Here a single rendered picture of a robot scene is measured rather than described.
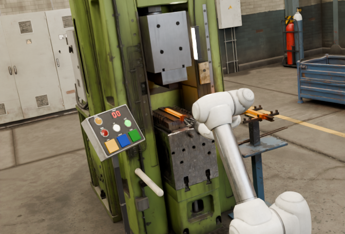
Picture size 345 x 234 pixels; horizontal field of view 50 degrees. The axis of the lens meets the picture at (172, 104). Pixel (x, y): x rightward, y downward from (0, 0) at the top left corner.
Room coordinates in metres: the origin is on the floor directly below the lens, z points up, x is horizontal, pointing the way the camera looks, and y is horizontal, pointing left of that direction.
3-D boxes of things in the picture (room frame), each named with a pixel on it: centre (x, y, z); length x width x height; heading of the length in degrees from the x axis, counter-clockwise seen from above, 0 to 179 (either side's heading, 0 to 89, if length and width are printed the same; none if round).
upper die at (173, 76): (2.85, 0.04, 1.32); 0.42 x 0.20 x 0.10; 23
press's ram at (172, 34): (2.86, 0.00, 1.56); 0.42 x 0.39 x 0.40; 23
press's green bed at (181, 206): (2.88, -0.01, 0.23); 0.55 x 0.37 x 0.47; 23
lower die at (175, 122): (2.85, 0.04, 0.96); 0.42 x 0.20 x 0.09; 23
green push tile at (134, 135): (2.35, 0.28, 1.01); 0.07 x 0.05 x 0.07; 138
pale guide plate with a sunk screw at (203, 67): (2.90, -0.28, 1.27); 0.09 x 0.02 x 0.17; 113
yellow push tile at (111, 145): (2.20, 0.41, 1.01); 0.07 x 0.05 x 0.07; 138
